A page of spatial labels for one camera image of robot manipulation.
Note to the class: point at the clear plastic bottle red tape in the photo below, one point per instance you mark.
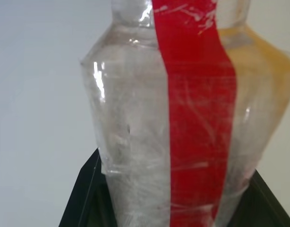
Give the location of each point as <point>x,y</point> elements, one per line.
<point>182,106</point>

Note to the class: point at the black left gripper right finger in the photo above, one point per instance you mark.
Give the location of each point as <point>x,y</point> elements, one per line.
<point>263,203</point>

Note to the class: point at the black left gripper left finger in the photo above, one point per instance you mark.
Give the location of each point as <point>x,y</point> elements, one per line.
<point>88,196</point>

